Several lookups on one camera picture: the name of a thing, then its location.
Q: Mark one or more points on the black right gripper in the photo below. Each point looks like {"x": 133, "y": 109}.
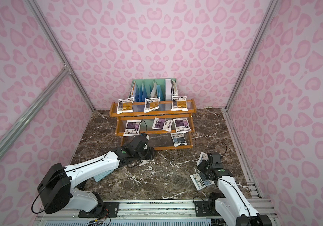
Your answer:
{"x": 204, "y": 165}

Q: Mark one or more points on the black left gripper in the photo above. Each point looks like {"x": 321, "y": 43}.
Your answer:
{"x": 149, "y": 152}

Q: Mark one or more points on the purple coffee bag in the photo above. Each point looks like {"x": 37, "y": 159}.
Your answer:
{"x": 162, "y": 124}
{"x": 132, "y": 128}
{"x": 181, "y": 125}

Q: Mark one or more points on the yellow coffee bag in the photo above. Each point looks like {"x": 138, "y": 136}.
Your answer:
{"x": 125, "y": 105}
{"x": 151, "y": 104}
{"x": 179, "y": 103}

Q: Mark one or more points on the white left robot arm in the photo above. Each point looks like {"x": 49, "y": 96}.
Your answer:
{"x": 58, "y": 189}

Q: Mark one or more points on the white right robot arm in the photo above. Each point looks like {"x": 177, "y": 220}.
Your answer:
{"x": 230, "y": 203}

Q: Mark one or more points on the light blue calculator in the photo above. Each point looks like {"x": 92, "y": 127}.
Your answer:
{"x": 102, "y": 175}

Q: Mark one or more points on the green file organizer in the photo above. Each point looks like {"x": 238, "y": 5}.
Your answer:
{"x": 141, "y": 89}

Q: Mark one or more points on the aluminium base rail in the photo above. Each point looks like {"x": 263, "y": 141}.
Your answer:
{"x": 137, "y": 213}

